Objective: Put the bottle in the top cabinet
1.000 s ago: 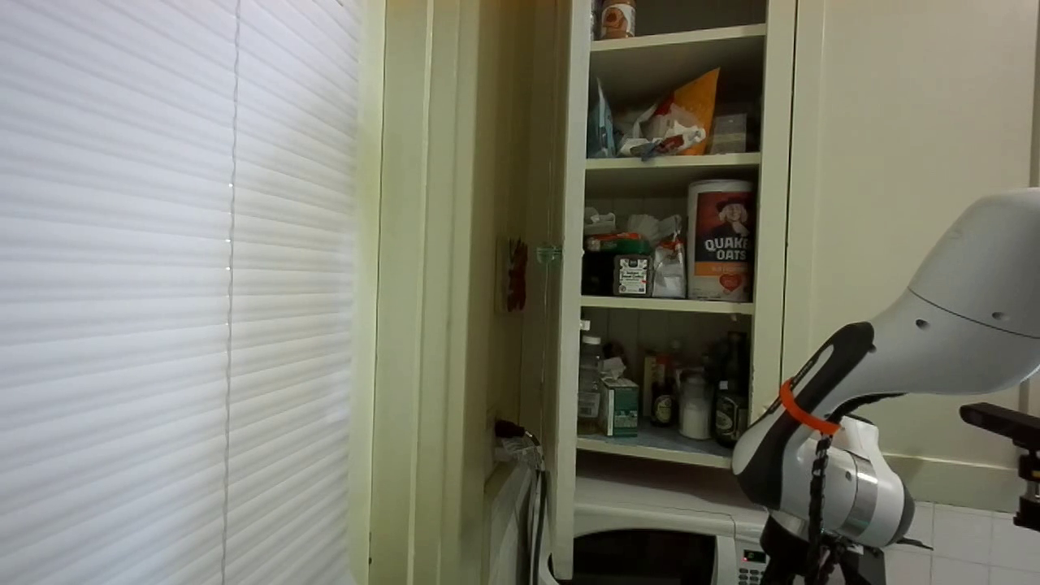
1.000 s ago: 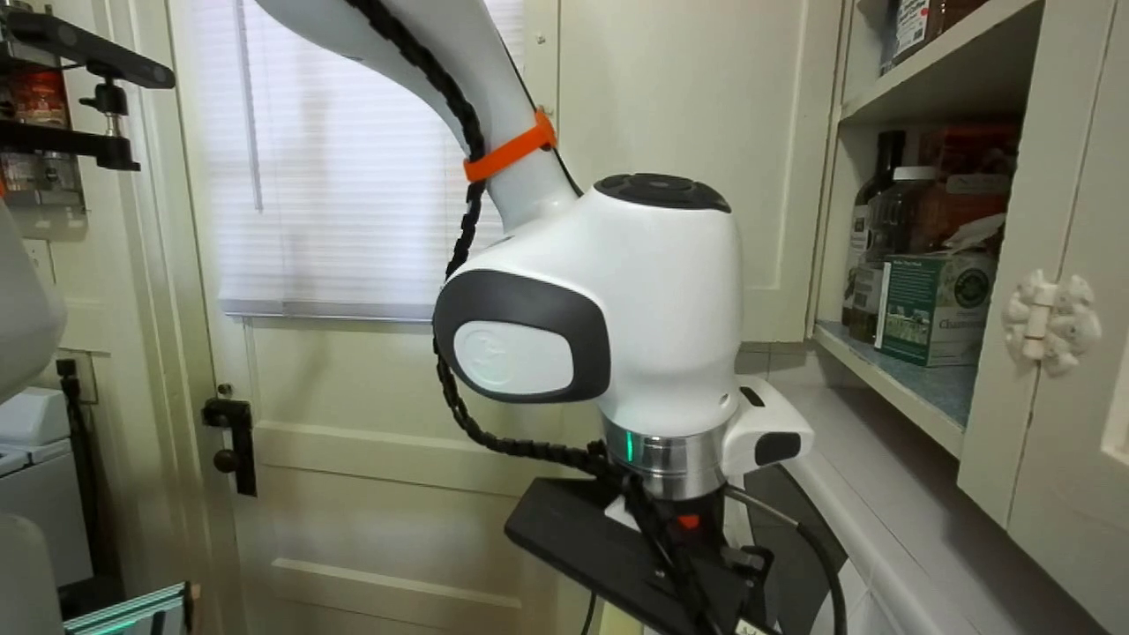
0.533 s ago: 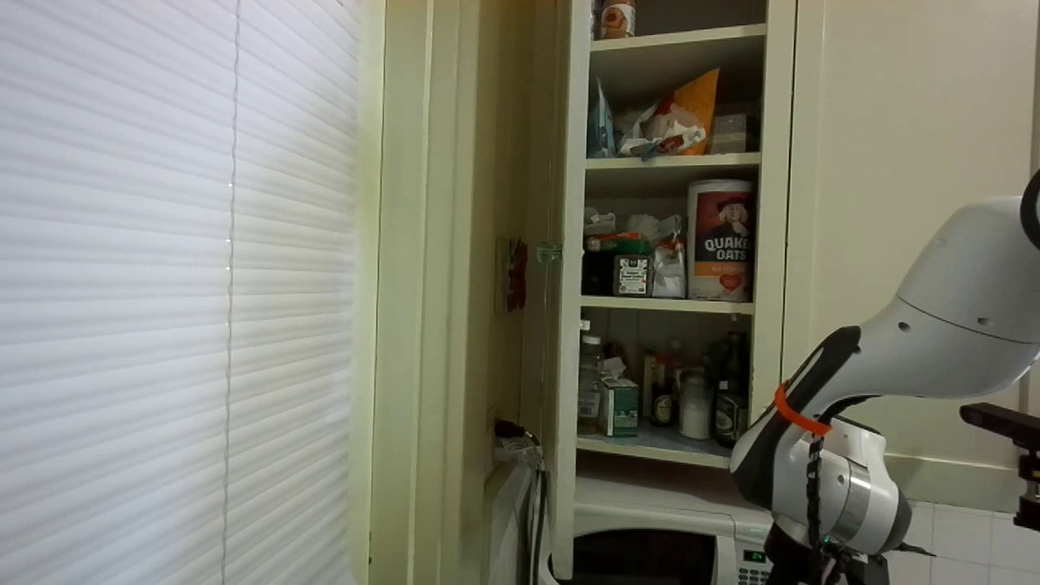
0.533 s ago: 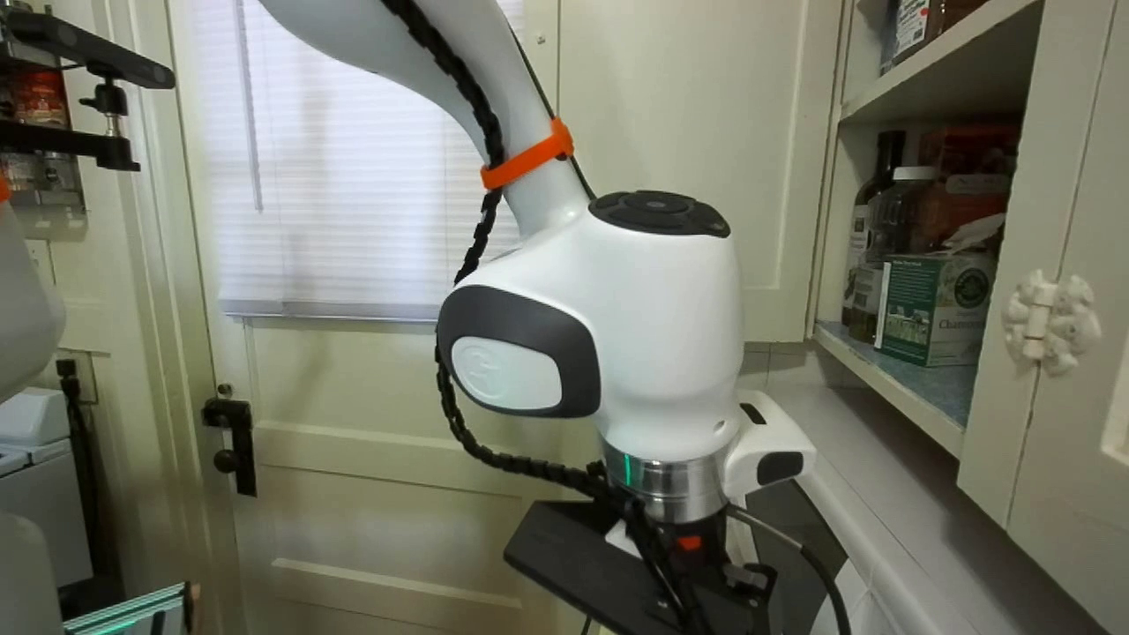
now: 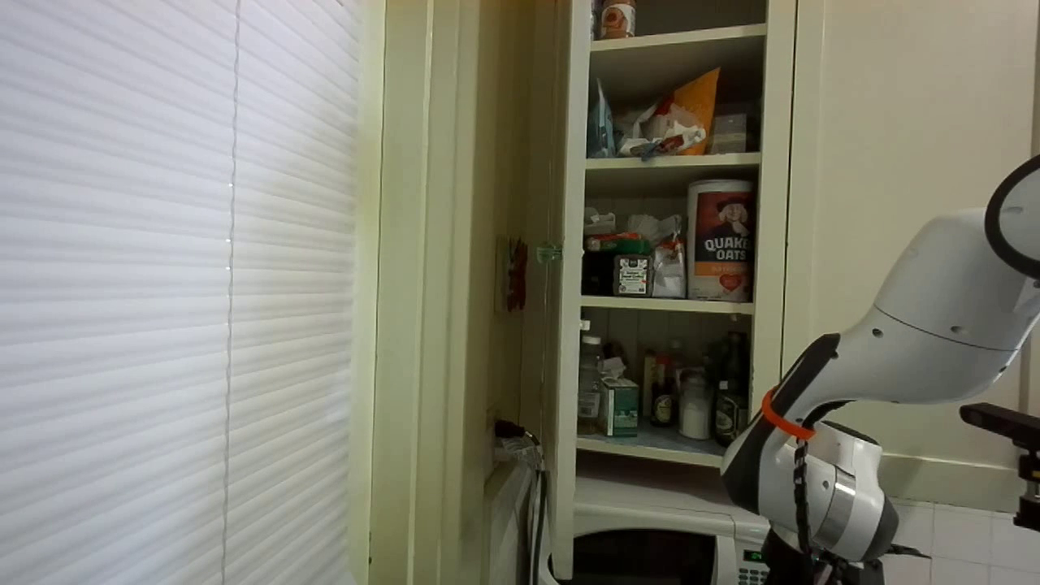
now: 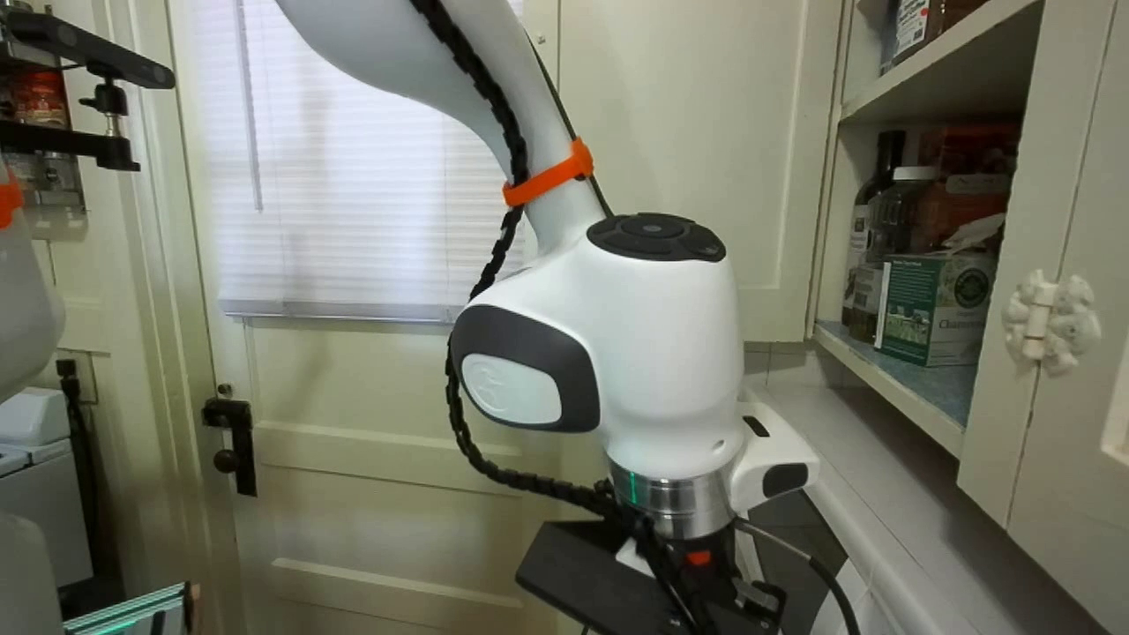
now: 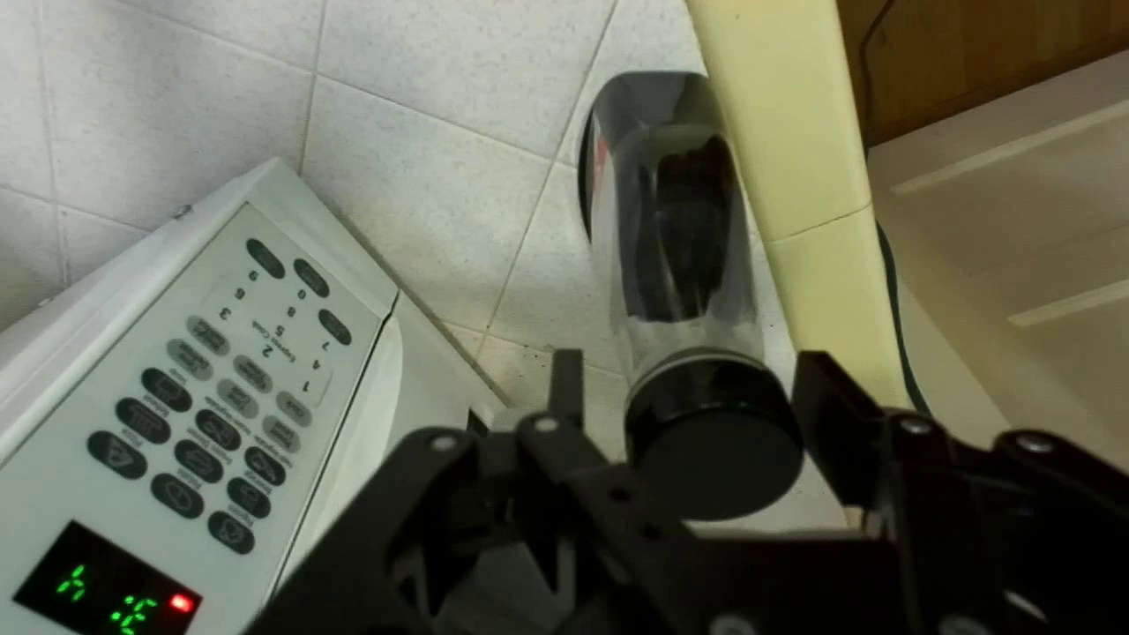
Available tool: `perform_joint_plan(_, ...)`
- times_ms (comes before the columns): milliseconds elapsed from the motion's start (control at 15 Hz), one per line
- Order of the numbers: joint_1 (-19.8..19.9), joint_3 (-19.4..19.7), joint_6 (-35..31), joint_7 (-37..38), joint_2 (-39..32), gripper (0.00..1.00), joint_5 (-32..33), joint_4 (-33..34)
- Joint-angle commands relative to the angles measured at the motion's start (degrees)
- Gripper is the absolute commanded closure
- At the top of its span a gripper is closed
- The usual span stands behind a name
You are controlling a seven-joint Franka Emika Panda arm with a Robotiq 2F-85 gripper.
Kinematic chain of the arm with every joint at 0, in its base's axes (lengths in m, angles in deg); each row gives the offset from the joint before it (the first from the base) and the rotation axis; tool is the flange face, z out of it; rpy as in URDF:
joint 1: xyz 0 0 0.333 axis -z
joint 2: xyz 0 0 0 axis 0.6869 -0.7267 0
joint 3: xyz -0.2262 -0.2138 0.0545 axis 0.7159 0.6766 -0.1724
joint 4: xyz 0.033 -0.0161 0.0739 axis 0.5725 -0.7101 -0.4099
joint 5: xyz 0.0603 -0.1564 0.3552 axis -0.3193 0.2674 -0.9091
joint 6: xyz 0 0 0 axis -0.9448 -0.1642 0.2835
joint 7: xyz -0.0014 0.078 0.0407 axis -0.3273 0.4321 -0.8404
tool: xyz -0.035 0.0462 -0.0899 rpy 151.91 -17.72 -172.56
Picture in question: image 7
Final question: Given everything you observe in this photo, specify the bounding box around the silver bottle with black cap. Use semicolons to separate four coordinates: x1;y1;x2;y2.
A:
577;71;806;522

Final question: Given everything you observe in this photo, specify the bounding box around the black cable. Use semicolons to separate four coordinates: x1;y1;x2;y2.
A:
857;0;932;417

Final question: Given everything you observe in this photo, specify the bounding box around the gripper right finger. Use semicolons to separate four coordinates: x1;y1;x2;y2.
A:
792;350;1129;635

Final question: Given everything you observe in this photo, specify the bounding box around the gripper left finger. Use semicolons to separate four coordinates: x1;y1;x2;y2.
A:
245;348;707;635

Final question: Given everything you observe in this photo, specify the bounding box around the cream cabinet door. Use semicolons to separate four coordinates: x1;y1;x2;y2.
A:
867;49;1129;470

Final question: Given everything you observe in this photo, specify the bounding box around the white microwave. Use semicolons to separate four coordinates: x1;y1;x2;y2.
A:
0;157;510;635

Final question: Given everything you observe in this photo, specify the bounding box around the cream pipe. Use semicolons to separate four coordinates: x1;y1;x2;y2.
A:
685;0;918;530

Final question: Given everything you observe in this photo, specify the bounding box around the brown wooden panel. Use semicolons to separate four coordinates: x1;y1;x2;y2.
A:
836;0;1129;148

